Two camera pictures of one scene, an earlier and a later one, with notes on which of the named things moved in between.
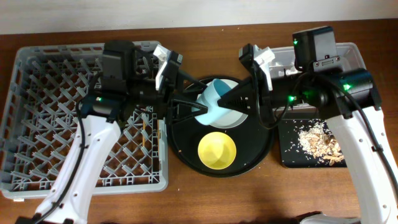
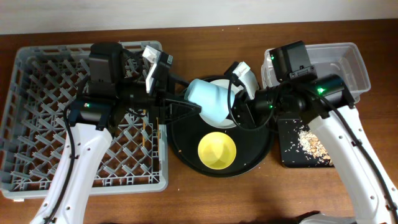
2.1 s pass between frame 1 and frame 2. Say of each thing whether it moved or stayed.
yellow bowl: stayed
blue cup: moved
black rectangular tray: stayed
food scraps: stayed
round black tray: stayed
